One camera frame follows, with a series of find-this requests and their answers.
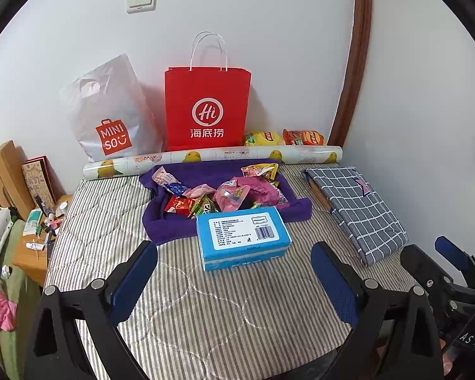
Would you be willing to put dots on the orange chips bag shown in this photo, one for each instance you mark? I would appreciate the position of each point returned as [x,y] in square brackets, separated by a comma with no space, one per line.
[303,137]

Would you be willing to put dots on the blue snack packet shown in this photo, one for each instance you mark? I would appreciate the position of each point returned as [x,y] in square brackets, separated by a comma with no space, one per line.
[176,188]

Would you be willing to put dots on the rolled fruit-print mat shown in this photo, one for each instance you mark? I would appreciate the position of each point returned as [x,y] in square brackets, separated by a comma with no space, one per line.
[137,165]

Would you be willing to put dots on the pink Lotso candy packet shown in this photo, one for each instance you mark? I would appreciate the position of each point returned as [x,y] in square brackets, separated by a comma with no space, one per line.
[199,191]

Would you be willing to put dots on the yellow chips bag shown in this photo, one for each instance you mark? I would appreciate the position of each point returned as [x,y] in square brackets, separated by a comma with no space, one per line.
[263,138]

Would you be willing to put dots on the blue tissue box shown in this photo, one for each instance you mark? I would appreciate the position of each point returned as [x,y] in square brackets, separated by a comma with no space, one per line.
[232,239]

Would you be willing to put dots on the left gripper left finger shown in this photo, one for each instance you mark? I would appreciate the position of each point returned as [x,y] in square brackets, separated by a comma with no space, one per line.
[128,280]

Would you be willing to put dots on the red snack packet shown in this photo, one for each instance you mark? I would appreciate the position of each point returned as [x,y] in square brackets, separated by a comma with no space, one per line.
[180,205]

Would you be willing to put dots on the pale pink snack packet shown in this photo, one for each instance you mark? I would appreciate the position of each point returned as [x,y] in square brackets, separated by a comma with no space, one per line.
[162,177]

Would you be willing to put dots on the brown wooden door frame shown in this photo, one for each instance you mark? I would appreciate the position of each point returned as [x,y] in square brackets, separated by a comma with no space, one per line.
[355,66]

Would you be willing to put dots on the striped quilted mattress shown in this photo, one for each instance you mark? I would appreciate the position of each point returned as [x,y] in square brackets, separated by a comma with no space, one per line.
[249,322]

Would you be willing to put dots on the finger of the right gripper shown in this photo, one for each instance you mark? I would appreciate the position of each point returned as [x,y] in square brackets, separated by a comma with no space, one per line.
[461,260]
[423,268]

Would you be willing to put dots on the magenta snack packet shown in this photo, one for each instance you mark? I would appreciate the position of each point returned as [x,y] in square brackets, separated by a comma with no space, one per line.
[262,193]

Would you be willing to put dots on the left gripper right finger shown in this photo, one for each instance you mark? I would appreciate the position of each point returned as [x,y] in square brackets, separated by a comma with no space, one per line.
[341,283]

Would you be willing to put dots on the red Haidilao paper bag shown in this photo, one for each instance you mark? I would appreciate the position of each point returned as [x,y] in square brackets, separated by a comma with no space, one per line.
[206,106]

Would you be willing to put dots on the teal white tube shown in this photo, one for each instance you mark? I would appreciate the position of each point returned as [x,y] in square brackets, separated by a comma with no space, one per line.
[32,222]

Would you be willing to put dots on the purple towel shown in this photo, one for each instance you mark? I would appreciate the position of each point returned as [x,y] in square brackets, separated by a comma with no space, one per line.
[162,227]

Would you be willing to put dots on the white Miniso plastic bag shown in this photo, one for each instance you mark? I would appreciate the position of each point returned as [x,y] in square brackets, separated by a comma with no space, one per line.
[108,113]

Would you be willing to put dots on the white light switch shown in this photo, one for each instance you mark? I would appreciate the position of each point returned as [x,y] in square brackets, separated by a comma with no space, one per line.
[139,6]

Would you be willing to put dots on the yellow snack packet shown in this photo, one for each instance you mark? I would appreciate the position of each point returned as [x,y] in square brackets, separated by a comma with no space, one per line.
[266,171]

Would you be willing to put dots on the grey checked fabric bundle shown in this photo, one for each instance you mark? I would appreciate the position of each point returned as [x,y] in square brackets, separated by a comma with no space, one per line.
[360,212]

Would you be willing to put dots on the green snack packet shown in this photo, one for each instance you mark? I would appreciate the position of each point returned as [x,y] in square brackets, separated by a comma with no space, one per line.
[203,205]

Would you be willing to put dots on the wooden bedside table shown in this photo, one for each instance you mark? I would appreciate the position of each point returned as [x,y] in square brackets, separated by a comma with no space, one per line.
[31,253]

